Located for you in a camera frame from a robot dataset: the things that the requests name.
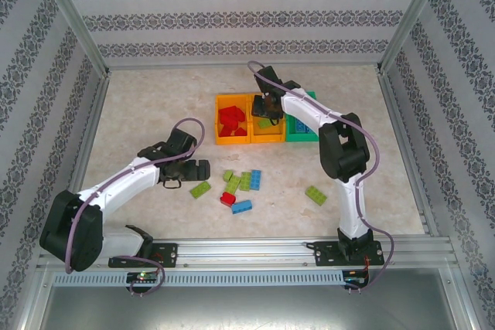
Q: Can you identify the orange plastic bin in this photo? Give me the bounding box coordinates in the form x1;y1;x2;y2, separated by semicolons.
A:
214;93;251;146
249;93;288;144

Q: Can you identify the green plastic bin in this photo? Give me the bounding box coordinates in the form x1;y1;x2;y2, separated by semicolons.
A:
285;90;321;143

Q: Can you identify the grey metal panel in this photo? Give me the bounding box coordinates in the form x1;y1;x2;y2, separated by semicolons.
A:
36;285;471;330

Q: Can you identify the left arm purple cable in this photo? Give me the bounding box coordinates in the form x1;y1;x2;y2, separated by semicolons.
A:
64;117;206;297

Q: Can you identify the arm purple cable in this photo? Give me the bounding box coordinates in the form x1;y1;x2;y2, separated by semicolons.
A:
247;60;395;294
64;117;206;297

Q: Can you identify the aluminium back rail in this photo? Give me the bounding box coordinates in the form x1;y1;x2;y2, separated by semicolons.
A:
106;60;382;73

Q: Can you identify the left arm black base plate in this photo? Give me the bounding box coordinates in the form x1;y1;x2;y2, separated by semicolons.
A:
108;243;179;268

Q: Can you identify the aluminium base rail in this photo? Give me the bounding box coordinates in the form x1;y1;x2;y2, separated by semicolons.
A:
36;237;456;271

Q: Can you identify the aluminium side rail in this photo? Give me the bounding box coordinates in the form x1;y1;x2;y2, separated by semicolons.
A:
52;73;113;241
375;70;440;237

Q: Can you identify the slotted grey cable duct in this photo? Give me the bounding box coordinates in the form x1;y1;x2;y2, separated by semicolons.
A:
52;270;345;287

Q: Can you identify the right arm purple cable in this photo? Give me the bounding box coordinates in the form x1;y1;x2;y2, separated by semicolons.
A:
247;60;395;294

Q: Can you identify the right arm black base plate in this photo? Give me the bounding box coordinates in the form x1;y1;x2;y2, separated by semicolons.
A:
312;240;386;267

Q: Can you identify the aluminium frame post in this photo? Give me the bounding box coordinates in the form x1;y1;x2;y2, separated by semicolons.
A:
375;0;452;76
30;0;113;78

